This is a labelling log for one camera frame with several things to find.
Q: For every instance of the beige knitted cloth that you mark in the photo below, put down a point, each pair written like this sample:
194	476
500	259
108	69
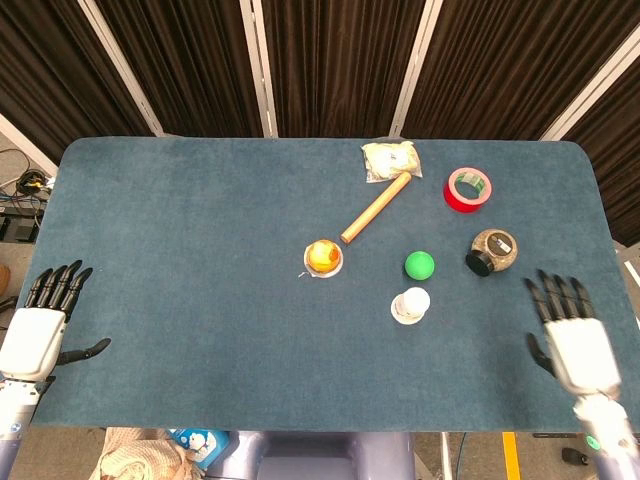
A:
140	457

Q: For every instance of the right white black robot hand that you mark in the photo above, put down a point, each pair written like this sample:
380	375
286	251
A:
582	350

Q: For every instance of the red duct tape roll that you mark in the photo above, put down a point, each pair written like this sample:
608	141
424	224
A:
456	200

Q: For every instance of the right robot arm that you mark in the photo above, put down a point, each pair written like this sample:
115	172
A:
607	430

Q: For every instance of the white partition post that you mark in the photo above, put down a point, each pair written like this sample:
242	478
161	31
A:
590	90
125	65
25	140
412	75
260	70

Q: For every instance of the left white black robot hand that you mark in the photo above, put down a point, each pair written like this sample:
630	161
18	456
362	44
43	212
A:
32	340

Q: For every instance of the orange fruit jelly cup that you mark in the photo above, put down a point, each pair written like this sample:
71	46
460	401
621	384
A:
323	257

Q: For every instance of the glass jar with black lid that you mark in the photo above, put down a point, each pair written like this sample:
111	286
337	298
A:
492	250

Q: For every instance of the blue cartoon print package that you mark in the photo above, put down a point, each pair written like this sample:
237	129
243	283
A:
200	445

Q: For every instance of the purple robot base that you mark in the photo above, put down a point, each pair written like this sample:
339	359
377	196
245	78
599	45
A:
310	455

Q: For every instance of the green foam ball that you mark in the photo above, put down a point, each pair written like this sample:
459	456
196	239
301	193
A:
419	265

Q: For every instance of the dark brush head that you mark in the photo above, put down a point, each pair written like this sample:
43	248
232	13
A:
575	456

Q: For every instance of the clear bag of white snacks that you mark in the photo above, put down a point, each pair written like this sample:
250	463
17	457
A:
387	159

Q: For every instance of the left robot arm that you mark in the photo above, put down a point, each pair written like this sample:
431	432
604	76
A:
15	405

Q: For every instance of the wooden rolling stick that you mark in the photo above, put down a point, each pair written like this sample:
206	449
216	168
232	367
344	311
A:
376	207

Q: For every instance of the blue table cloth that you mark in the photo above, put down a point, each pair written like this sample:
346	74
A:
200	300

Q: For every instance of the white floral paper cup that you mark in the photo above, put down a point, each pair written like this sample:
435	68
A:
411	306

